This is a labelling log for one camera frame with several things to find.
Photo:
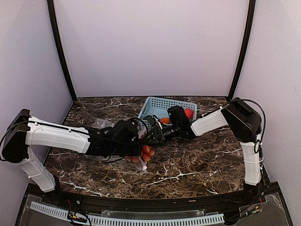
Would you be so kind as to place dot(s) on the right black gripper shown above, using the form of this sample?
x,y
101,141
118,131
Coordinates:
x,y
155,134

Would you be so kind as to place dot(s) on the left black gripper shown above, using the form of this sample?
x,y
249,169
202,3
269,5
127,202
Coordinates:
x,y
137,150

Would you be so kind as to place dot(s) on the red cherry bunch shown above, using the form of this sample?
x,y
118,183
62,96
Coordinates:
x,y
146,154

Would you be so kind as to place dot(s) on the orange persimmon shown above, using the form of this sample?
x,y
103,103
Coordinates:
x,y
165,120

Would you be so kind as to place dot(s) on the light blue plastic basket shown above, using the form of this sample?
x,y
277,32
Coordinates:
x,y
158,106

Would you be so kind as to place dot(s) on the red apple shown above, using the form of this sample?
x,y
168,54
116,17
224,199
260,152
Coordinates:
x,y
189,113

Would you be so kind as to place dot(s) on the clear zip top bag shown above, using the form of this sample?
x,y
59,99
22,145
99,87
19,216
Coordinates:
x,y
142,130

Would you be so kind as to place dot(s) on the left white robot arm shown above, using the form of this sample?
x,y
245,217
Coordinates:
x,y
24,131

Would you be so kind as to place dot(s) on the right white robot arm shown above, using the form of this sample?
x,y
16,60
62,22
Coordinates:
x,y
246,124

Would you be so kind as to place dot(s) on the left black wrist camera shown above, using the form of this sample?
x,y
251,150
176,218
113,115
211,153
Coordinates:
x,y
124,131

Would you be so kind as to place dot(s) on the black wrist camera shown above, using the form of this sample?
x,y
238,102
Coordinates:
x,y
177,116
124,131

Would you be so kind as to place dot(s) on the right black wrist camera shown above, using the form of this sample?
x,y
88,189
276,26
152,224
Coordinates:
x,y
177,116

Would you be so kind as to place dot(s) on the white slotted cable duct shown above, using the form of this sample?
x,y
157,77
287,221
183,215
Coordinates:
x,y
122,218

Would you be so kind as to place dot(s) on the black front rail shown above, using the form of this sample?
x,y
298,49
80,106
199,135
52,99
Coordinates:
x,y
89,203

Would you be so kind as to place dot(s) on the right black frame post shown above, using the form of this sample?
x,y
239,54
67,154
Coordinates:
x,y
243,49

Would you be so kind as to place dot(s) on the black frame post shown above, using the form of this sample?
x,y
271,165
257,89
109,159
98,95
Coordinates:
x,y
59,49
243,49

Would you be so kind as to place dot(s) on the left black frame post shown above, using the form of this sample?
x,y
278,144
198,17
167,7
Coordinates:
x,y
59,49

